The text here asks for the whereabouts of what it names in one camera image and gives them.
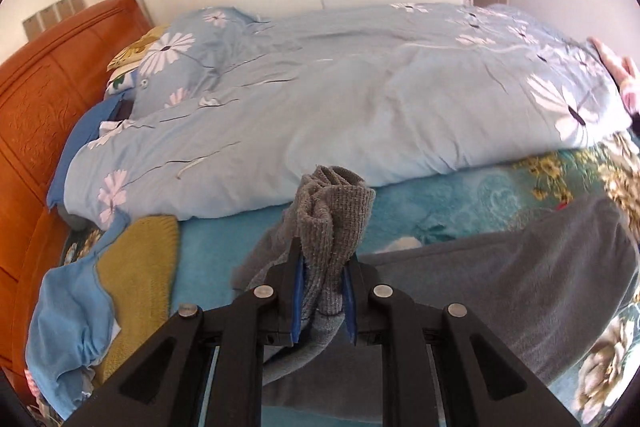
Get beige wall strips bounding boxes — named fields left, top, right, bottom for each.
left=22, top=0, right=85, bottom=38

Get grey sweatpants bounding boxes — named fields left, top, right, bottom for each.
left=231, top=164, right=640, bottom=425

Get pink plush blanket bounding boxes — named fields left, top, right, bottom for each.
left=587, top=36, right=640, bottom=118

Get blue pillow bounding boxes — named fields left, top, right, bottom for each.
left=46, top=97, right=118, bottom=208

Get mustard knitted sweater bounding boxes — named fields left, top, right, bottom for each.
left=92, top=214, right=181, bottom=385

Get teal floral blanket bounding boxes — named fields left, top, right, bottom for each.
left=50, top=132, right=640, bottom=427

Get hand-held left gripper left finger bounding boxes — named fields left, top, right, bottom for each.
left=62, top=237, right=306, bottom=427

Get light blue floral quilt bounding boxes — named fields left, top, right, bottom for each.
left=47, top=2, right=633, bottom=230

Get white green-print pillow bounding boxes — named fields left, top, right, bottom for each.
left=104, top=67, right=138, bottom=95

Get light blue garment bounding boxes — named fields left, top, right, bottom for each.
left=25, top=207, right=131, bottom=420

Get yellow patterned pillow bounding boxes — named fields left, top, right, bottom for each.
left=106, top=24, right=171, bottom=72

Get orange wooden headboard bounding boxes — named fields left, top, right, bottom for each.
left=0, top=0, right=153, bottom=378

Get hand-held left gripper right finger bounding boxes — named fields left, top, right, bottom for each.
left=342, top=254, right=581, bottom=427

